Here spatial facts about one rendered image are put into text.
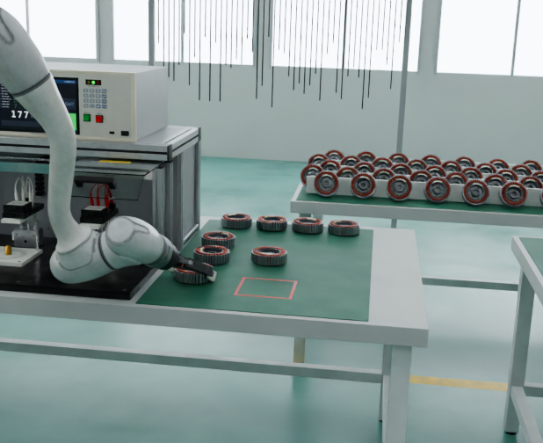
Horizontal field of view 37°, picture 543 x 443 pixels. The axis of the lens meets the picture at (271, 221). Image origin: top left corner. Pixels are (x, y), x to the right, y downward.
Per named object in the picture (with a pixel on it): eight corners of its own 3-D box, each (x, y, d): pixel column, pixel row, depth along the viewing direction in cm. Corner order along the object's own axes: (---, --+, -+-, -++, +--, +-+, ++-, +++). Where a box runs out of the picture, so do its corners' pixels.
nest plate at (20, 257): (21, 266, 234) (21, 263, 234) (-28, 263, 236) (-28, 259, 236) (42, 252, 249) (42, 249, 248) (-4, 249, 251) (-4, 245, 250)
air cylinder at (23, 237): (37, 248, 253) (36, 230, 252) (14, 246, 254) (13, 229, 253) (43, 243, 258) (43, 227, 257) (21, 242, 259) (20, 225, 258)
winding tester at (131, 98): (134, 142, 242) (133, 72, 237) (-5, 135, 247) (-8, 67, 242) (168, 126, 280) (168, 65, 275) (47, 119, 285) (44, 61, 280)
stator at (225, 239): (214, 251, 262) (214, 241, 261) (194, 243, 271) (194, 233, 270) (242, 247, 269) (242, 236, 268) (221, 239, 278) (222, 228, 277)
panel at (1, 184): (177, 245, 261) (177, 153, 254) (-19, 232, 269) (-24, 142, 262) (177, 244, 262) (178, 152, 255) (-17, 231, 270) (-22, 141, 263)
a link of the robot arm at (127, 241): (162, 221, 212) (119, 238, 215) (132, 202, 198) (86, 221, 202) (170, 259, 208) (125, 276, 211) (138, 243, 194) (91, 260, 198)
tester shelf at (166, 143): (168, 161, 239) (168, 146, 238) (-50, 148, 247) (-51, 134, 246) (200, 140, 282) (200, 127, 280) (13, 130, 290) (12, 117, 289)
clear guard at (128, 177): (137, 200, 216) (137, 178, 215) (50, 195, 219) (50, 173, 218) (169, 177, 248) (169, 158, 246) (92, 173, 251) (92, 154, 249)
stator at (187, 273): (200, 287, 228) (200, 274, 227) (167, 280, 232) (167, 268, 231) (220, 277, 237) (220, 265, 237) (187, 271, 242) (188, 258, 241)
